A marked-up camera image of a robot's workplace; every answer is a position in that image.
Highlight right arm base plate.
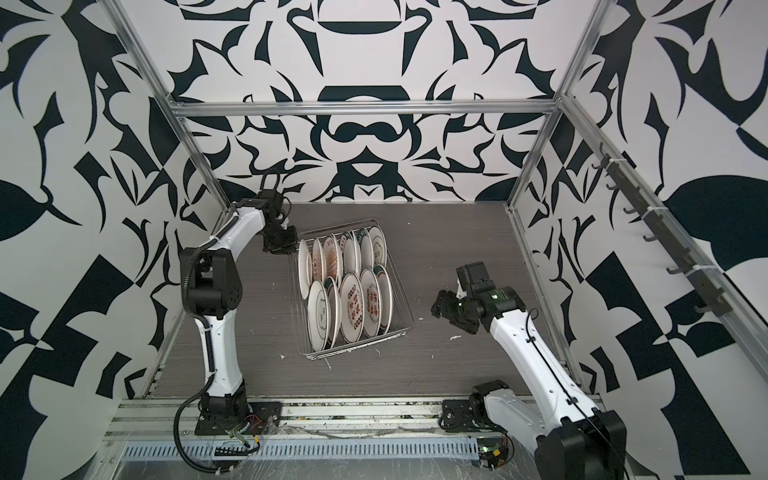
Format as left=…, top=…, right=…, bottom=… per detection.
left=438, top=397, right=495, bottom=433

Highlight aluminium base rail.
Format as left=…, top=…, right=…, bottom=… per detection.
left=101, top=393, right=616, bottom=442

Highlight white plate back row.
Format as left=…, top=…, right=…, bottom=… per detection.
left=311, top=238, right=326, bottom=282

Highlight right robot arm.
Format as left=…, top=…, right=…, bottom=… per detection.
left=431, top=287, right=628, bottom=479

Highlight white plate orange sunburst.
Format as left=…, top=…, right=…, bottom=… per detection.
left=322, top=234, right=343, bottom=283

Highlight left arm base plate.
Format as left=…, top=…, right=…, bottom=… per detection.
left=194, top=401, right=283, bottom=436

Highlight white plate red green band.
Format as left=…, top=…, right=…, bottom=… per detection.
left=373, top=264, right=393, bottom=334
left=324, top=277, right=341, bottom=349

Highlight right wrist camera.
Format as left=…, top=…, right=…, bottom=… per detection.
left=456, top=261, right=495, bottom=297

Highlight white cable duct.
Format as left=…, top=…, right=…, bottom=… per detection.
left=119, top=439, right=481, bottom=462

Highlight aluminium frame crossbar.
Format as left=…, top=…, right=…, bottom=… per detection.
left=170, top=99, right=556, bottom=118

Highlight white plate green cloud motif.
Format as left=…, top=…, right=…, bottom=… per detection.
left=298, top=240, right=313, bottom=300
left=307, top=281, right=330, bottom=352

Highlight white plate green rim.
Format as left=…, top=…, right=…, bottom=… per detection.
left=340, top=231, right=361, bottom=275

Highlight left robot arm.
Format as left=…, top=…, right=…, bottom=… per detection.
left=180, top=189, right=297, bottom=425

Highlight white plate green lettering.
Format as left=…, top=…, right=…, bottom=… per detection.
left=355, top=228, right=375, bottom=269

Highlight wire dish rack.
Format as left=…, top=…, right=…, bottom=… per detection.
left=290, top=219, right=415, bottom=360

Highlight white plate red characters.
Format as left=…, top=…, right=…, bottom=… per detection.
left=360, top=268, right=381, bottom=338
left=340, top=274, right=364, bottom=344

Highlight wall hook rail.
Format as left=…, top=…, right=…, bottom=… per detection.
left=592, top=143, right=733, bottom=317

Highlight black corrugated cable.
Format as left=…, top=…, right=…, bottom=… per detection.
left=172, top=371, right=253, bottom=475

